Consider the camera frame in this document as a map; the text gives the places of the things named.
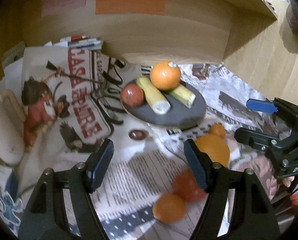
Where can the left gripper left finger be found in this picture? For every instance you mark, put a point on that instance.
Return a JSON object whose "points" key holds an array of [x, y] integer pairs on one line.
{"points": [[97, 165]]}

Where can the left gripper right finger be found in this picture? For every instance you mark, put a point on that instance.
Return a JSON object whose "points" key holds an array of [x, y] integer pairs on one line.
{"points": [[200, 164]]}

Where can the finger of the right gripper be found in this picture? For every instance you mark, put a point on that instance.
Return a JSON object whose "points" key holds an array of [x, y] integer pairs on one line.
{"points": [[254, 139], [261, 105]]}

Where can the red tomato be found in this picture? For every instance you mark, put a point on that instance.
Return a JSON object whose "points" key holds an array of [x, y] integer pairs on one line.
{"points": [[184, 185], [132, 95]]}

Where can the small mandarin orange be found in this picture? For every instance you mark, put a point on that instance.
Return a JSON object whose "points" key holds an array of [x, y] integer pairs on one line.
{"points": [[169, 208]]}

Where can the yellow corn cob piece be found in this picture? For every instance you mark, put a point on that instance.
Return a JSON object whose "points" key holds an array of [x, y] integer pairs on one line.
{"points": [[158, 103]]}

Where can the large orange with sticker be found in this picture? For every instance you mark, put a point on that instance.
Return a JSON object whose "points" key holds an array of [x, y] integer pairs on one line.
{"points": [[165, 75]]}

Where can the right hand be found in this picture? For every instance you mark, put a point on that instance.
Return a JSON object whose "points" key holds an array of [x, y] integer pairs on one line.
{"points": [[287, 181]]}

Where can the newspaper sheets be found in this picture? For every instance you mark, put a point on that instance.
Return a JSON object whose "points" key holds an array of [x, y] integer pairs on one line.
{"points": [[142, 171]]}

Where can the dark red date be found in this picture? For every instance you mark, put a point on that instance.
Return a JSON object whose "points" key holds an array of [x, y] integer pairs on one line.
{"points": [[138, 134]]}

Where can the dark round plate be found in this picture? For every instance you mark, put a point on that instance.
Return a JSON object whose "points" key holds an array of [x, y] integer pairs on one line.
{"points": [[180, 108]]}

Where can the printed canvas tote bag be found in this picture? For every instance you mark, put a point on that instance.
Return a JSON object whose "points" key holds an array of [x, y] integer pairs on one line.
{"points": [[73, 91]]}

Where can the blue cartoon sticker card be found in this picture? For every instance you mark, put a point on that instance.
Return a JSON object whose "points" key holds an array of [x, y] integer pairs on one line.
{"points": [[11, 207]]}

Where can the stack of books and pens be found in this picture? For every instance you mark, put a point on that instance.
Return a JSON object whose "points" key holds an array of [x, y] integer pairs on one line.
{"points": [[78, 41]]}

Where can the orange sticky note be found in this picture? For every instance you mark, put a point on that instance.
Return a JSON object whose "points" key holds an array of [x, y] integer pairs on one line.
{"points": [[153, 7]]}

